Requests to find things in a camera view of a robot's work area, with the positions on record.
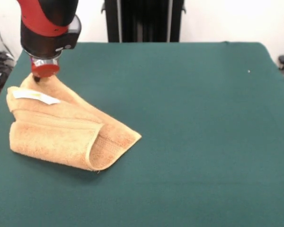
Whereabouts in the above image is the black equipment pile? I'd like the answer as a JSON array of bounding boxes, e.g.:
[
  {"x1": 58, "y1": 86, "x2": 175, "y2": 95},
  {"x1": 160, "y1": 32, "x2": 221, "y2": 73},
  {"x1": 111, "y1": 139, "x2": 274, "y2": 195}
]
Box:
[{"x1": 0, "y1": 36, "x2": 15, "y2": 98}]

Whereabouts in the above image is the tan terry towel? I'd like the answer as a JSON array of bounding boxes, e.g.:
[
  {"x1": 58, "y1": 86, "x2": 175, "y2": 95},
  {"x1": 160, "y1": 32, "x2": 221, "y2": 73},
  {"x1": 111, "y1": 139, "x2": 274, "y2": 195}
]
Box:
[{"x1": 6, "y1": 73, "x2": 142, "y2": 171}]

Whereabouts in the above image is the dark green table cloth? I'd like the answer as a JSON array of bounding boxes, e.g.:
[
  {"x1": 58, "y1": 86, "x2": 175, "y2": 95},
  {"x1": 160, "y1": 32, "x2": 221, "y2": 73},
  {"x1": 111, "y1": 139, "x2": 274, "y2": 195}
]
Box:
[{"x1": 0, "y1": 41, "x2": 284, "y2": 227}]

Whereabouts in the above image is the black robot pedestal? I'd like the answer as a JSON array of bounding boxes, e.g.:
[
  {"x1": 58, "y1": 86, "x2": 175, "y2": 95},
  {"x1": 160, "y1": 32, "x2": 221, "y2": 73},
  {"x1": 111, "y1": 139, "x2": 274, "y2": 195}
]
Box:
[{"x1": 100, "y1": 0, "x2": 187, "y2": 43}]

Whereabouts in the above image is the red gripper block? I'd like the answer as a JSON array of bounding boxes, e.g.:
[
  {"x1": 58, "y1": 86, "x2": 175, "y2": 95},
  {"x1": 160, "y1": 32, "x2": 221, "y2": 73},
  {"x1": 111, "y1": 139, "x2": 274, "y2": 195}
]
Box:
[{"x1": 31, "y1": 61, "x2": 60, "y2": 83}]

